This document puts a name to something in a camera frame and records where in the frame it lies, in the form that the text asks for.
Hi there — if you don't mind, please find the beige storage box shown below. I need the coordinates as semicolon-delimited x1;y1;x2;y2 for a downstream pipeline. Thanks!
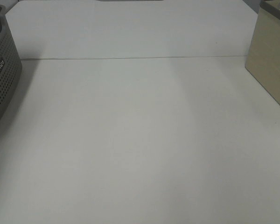
245;0;280;105

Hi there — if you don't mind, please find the grey perforated plastic basket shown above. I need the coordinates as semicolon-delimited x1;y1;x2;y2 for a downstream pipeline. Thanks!
0;5;22;120

